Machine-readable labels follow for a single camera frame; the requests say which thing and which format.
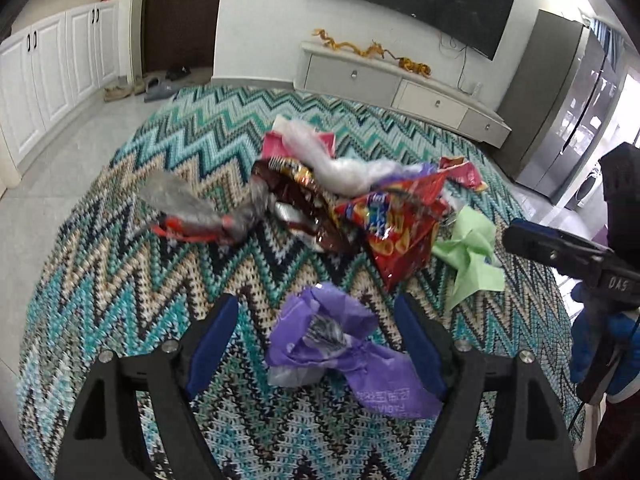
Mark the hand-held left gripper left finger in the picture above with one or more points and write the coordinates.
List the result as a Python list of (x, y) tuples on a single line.
[(215, 340)]

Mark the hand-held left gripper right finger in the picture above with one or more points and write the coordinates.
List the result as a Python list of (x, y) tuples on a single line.
[(417, 345)]

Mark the white shoe cabinet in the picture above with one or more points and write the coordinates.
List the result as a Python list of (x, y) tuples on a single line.
[(45, 80)]

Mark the large red chip bag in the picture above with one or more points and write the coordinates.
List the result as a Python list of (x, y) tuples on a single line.
[(400, 230)]

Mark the grey steel refrigerator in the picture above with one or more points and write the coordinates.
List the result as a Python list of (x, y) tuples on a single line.
[(555, 110)]

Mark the short golden dragon ornament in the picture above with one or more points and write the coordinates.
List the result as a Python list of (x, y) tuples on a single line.
[(415, 66)]

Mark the grey white TV cabinet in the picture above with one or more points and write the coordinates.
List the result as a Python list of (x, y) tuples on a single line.
[(350, 77)]

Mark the person's right hand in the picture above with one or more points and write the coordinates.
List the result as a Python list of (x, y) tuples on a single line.
[(580, 340)]

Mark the dark brown door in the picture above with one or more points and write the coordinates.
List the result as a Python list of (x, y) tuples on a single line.
[(182, 15)]

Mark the zigzag woven rug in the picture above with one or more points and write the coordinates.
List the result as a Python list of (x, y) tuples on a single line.
[(125, 270)]

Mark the grey slipper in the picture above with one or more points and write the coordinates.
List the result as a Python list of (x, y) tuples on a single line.
[(159, 89)]

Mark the purple foil wrapper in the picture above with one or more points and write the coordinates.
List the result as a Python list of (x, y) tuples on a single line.
[(422, 169)]

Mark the purple plastic bag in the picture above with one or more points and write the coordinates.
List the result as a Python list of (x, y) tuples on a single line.
[(375, 375)]

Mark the beige shoe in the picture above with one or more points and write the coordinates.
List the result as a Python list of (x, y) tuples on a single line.
[(119, 92)]

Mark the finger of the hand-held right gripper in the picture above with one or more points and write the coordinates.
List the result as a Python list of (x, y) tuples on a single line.
[(545, 245)]

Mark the pink snack packet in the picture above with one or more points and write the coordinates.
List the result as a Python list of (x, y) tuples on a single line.
[(274, 146)]

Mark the white plastic bag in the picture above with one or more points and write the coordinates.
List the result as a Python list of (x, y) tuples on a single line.
[(345, 172)]

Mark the brown snack wrapper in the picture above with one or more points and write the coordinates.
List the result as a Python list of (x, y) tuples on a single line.
[(295, 190)]

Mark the small red gold-print wrapper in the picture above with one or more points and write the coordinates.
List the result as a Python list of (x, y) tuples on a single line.
[(465, 172)]

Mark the blue curtain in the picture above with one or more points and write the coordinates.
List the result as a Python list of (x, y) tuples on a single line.
[(607, 40)]

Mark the long golden dragon ornament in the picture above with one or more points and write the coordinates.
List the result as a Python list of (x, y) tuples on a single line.
[(350, 47)]

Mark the green paper sheet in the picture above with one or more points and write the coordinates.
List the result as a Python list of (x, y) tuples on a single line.
[(472, 255)]

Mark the black shoe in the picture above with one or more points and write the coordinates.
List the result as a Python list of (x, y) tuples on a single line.
[(178, 72)]

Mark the person's dark red clothing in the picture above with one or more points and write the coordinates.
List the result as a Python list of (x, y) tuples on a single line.
[(622, 417)]

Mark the white washing machine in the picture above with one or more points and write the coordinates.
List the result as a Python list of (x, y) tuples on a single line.
[(592, 187)]

